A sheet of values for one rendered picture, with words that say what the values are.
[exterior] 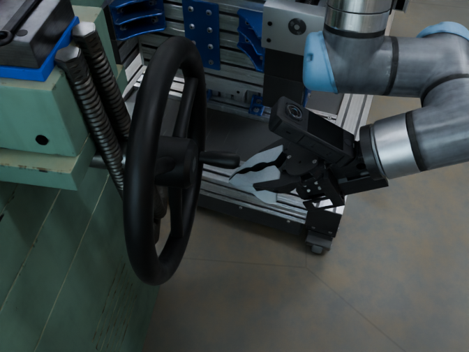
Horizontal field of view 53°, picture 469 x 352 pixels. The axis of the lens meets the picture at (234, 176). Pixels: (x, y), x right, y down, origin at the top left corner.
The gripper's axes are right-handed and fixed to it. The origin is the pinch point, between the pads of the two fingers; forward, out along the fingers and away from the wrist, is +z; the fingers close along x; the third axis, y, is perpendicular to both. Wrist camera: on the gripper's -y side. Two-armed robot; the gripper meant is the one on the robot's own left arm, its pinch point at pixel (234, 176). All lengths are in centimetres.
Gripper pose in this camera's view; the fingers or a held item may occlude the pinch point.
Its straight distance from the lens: 66.9
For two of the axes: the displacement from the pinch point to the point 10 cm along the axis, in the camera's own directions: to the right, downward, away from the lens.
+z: -8.5, 2.2, 4.7
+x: 1.5, -7.6, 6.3
